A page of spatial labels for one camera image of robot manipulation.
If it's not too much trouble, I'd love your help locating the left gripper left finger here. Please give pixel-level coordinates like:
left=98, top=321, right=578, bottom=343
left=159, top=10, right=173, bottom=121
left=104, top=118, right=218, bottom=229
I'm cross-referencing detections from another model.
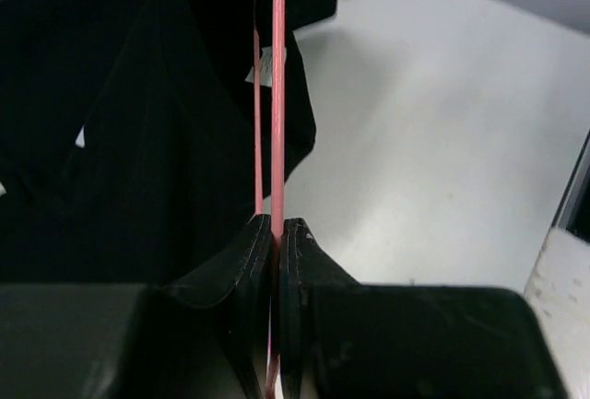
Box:
left=146, top=215, right=272, bottom=398

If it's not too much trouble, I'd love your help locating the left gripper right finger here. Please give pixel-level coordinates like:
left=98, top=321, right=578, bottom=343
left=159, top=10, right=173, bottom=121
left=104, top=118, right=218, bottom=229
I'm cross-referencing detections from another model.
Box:
left=277, top=218, right=359, bottom=398

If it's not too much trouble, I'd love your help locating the black t shirt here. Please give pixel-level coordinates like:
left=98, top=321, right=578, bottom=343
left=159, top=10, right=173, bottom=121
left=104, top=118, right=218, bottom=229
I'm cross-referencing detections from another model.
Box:
left=0, top=0, right=342, bottom=286

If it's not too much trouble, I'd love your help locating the pink plastic hanger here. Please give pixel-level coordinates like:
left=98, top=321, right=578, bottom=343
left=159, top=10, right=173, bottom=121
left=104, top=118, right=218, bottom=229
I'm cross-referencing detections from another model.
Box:
left=253, top=0, right=286, bottom=398

